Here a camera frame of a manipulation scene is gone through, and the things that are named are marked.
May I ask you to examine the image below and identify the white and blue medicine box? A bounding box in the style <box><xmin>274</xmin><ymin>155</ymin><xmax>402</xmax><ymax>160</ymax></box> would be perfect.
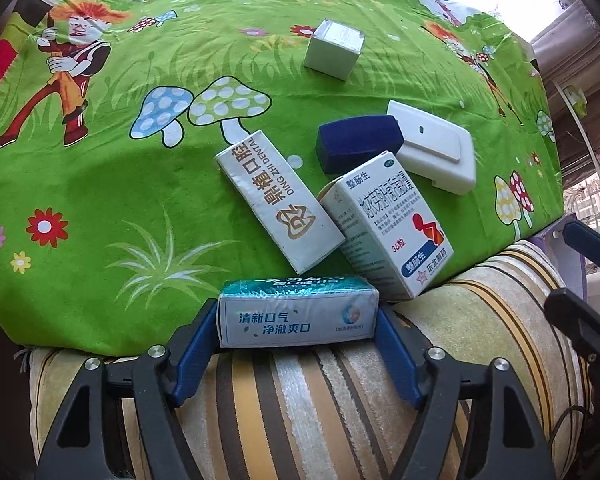
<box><xmin>319</xmin><ymin>152</ymin><xmax>455</xmax><ymax>301</ymax></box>

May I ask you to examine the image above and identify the long white box gold print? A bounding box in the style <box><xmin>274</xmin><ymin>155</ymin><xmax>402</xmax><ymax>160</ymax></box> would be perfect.
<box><xmin>214</xmin><ymin>130</ymin><xmax>346</xmax><ymax>275</ymax></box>

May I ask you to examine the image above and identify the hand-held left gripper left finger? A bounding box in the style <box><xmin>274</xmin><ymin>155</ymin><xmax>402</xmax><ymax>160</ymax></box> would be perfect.
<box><xmin>32</xmin><ymin>297</ymin><xmax>222</xmax><ymax>480</ymax></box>

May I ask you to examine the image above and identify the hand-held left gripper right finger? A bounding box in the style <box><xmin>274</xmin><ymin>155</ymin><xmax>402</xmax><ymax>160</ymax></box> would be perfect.
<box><xmin>375</xmin><ymin>305</ymin><xmax>562</xmax><ymax>480</ymax></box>

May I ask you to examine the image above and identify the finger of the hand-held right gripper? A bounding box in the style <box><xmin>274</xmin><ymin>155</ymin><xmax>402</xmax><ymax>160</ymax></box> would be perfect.
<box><xmin>544</xmin><ymin>287</ymin><xmax>600</xmax><ymax>393</ymax></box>
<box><xmin>561</xmin><ymin>219</ymin><xmax>600</xmax><ymax>283</ymax></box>

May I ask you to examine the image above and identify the teal and white box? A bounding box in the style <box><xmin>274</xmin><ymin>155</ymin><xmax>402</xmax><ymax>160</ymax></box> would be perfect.
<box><xmin>216</xmin><ymin>275</ymin><xmax>381</xmax><ymax>349</ymax></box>

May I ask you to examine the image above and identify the green cartoon printed blanket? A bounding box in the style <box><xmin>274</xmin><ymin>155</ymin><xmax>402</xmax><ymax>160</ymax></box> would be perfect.
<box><xmin>0</xmin><ymin>0</ymin><xmax>566</xmax><ymax>361</ymax></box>

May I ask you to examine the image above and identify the pink patterned curtain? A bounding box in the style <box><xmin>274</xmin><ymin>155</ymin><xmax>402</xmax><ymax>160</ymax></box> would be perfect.
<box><xmin>529</xmin><ymin>0</ymin><xmax>600</xmax><ymax>161</ymax></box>

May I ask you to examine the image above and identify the navy blue box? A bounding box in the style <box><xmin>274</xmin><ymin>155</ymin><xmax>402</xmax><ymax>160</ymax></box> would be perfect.
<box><xmin>315</xmin><ymin>115</ymin><xmax>406</xmax><ymax>175</ymax></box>

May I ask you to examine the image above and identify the striped beige cushion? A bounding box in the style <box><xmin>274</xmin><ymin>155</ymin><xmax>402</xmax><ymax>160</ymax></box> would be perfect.
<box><xmin>27</xmin><ymin>240</ymin><xmax>598</xmax><ymax>480</ymax></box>

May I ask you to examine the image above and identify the white plastic device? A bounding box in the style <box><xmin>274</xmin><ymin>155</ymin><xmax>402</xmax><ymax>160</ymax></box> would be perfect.
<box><xmin>386</xmin><ymin>99</ymin><xmax>477</xmax><ymax>196</ymax></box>

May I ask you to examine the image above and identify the small white cube box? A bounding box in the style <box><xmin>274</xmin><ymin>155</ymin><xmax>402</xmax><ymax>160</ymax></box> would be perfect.
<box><xmin>302</xmin><ymin>18</ymin><xmax>366</xmax><ymax>82</ymax></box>

